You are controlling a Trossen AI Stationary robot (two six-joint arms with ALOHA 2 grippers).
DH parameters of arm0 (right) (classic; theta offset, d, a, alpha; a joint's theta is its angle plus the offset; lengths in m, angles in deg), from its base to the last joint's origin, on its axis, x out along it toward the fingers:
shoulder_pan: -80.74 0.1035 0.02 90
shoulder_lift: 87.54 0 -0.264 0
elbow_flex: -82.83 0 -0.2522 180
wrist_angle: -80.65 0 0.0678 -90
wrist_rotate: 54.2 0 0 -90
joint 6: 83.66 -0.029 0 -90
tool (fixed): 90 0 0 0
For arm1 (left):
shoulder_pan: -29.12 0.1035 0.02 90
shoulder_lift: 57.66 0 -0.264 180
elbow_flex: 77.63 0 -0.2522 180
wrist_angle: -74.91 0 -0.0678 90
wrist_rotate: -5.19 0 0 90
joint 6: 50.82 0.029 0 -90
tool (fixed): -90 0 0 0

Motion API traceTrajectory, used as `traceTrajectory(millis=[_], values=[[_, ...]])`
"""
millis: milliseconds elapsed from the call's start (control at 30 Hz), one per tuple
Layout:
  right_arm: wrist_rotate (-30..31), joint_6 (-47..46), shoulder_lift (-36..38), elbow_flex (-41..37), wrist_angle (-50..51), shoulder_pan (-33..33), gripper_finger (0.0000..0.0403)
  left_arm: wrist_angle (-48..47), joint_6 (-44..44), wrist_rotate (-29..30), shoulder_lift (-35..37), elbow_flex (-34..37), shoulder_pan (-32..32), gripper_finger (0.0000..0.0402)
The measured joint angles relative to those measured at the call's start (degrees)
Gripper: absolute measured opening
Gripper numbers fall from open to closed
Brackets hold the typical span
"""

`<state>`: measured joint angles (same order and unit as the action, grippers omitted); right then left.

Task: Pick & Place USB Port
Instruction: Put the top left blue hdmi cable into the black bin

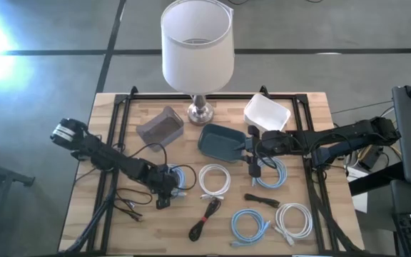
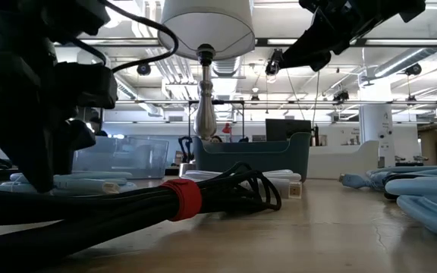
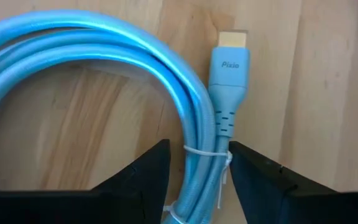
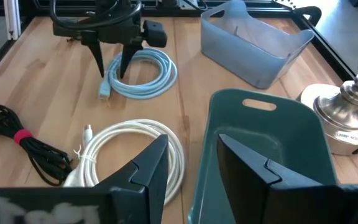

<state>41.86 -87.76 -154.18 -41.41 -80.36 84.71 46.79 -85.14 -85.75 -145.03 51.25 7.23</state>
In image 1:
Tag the dark blue plastic bin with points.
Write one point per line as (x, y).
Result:
(219, 142)

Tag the black power box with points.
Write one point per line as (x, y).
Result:
(369, 157)

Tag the white lamp shade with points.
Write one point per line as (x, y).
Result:
(196, 68)

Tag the clear plastic bin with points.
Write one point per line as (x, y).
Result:
(162, 128)

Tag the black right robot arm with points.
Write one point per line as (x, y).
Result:
(341, 137)

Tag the silver lamp base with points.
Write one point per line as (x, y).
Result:
(201, 114)

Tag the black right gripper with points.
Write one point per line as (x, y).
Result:
(273, 142)

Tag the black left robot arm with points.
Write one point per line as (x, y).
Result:
(98, 151)

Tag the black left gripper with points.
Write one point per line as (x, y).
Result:
(162, 182)

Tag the white plastic bin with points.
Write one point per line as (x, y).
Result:
(266, 112)

